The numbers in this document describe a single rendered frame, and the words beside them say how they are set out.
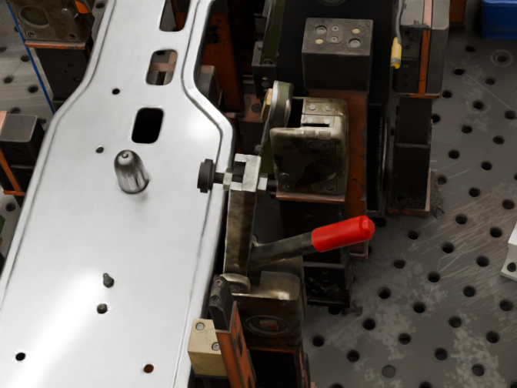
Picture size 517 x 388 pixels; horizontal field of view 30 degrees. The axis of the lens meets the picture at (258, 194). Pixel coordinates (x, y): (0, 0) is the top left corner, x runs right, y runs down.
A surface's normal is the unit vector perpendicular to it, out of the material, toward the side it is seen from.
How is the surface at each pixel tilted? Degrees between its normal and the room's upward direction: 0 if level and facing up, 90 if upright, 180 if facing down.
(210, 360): 90
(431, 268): 0
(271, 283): 0
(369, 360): 0
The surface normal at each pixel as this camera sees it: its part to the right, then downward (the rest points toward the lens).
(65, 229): -0.08, -0.55
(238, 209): -0.13, 0.83
